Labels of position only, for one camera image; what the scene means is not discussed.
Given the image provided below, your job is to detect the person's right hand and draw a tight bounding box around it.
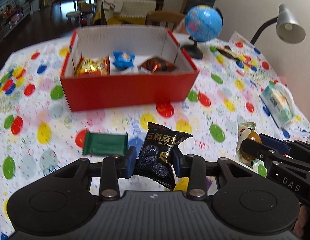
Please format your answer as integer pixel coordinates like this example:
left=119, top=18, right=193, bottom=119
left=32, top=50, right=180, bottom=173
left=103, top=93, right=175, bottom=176
left=293, top=205, right=310, bottom=238

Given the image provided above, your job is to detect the copper brown snack packet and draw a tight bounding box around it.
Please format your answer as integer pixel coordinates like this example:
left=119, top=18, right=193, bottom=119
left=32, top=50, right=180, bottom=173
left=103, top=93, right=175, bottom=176
left=138, top=57, right=177, bottom=74

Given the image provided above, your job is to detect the round brown pastry packet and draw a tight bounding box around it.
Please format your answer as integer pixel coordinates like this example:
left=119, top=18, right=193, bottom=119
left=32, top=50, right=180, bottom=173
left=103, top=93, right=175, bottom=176
left=237, top=122, right=262, bottom=167

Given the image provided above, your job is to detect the small round stool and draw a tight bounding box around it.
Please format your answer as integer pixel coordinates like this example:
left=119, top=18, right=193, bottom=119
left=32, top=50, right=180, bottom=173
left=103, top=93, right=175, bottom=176
left=66, top=11, right=81, bottom=23

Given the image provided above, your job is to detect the balloon print tablecloth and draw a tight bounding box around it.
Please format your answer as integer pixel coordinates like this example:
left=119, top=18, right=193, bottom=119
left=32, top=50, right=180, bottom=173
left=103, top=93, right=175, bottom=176
left=0, top=34, right=310, bottom=239

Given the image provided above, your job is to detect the low tv cabinet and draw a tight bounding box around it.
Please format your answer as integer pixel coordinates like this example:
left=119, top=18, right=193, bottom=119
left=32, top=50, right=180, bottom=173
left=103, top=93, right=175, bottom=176
left=0, top=0, right=32, bottom=43

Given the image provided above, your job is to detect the green snack bar packet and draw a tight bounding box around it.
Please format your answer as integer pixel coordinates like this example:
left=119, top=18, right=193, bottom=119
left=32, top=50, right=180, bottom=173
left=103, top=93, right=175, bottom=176
left=82, top=132, right=128, bottom=156

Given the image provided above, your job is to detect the black sesame snack packet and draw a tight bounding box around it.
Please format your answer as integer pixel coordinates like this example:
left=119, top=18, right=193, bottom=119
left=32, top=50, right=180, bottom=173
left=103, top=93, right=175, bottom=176
left=133, top=122, right=192, bottom=190

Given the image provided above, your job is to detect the red yellow chip bag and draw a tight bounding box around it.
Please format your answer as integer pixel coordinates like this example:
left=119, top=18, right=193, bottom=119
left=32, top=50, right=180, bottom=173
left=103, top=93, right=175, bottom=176
left=74, top=56, right=110, bottom=76

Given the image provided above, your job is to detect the tissue pack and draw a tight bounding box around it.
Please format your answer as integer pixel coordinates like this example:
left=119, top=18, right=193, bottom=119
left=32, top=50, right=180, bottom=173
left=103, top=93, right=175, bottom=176
left=259, top=82, right=297, bottom=128

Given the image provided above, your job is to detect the wooden chair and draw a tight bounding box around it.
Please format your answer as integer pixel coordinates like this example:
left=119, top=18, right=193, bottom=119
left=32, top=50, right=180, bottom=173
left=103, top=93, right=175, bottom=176
left=145, top=10, right=185, bottom=30

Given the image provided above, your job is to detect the red cardboard box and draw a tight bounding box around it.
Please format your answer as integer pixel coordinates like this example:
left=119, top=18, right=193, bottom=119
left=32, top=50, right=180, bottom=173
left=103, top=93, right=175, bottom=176
left=60, top=25, right=199, bottom=112

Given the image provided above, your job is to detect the grey desk lamp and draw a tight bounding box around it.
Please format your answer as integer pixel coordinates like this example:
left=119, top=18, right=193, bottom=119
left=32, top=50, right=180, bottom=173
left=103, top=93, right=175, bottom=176
left=250, top=4, right=306, bottom=45

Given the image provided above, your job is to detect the opened wrapper near globe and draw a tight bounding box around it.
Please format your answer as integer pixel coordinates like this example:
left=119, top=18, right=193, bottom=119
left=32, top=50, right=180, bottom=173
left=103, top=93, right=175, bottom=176
left=216, top=47, right=241, bottom=62

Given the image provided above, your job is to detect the yellow triangle snack packet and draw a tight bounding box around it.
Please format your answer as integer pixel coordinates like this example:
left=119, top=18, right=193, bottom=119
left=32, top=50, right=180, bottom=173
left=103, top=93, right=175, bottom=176
left=173, top=177, right=189, bottom=193

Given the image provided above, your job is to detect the blue snack packet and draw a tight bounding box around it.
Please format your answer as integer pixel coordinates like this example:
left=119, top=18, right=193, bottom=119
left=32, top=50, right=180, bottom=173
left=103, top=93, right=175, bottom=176
left=113, top=51, right=135, bottom=71

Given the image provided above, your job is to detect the blue desk globe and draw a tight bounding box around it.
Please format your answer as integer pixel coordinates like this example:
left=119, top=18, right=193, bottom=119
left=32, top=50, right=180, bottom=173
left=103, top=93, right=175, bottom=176
left=182, top=5, right=223, bottom=59

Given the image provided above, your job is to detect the sofa with cream cover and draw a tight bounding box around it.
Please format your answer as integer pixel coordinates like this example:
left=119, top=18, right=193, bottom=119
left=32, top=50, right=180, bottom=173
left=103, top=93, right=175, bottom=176
left=93, top=0, right=165, bottom=25

